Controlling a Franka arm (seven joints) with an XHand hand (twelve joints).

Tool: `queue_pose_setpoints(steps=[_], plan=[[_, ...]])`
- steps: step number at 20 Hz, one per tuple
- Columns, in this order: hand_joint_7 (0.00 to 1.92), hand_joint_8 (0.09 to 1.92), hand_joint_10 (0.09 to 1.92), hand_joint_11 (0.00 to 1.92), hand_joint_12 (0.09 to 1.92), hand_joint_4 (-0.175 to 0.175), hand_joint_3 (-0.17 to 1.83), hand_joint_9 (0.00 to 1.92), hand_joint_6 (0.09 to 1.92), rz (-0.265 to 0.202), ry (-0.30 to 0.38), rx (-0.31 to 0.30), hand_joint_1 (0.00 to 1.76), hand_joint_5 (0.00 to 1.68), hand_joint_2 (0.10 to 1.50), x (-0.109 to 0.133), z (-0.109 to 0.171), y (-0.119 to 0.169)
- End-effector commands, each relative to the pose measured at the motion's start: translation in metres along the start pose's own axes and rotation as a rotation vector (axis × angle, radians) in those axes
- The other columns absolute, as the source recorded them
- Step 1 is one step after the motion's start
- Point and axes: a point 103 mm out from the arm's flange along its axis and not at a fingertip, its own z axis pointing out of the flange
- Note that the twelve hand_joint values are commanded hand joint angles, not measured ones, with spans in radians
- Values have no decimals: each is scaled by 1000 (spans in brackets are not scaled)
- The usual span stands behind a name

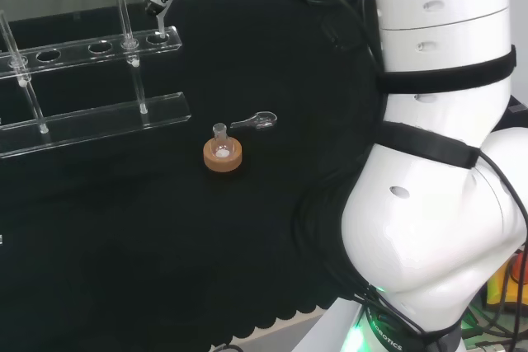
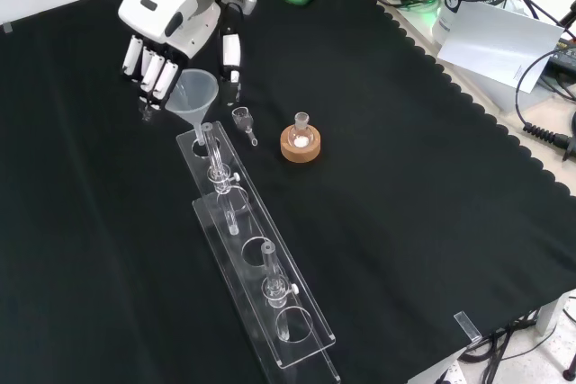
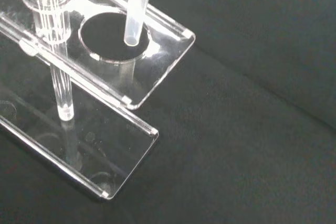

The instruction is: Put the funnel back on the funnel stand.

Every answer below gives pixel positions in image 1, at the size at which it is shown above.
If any clear acrylic funnel stand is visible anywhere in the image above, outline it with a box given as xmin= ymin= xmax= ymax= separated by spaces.
xmin=0 ymin=0 xmax=193 ymax=159

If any small glass weighing funnel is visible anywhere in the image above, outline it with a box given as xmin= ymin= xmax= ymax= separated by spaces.
xmin=229 ymin=110 xmax=278 ymax=131

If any small round-bottom glass flask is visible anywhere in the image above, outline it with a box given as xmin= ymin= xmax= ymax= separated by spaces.
xmin=211 ymin=122 xmax=234 ymax=160

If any black bench cloth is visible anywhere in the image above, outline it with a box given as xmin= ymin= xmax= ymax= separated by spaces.
xmin=0 ymin=0 xmax=413 ymax=352

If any yellow stop button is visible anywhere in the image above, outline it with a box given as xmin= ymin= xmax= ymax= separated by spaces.
xmin=485 ymin=249 xmax=528 ymax=312

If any cork ring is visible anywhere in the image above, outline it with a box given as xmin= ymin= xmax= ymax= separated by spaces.
xmin=202 ymin=137 xmax=244 ymax=173

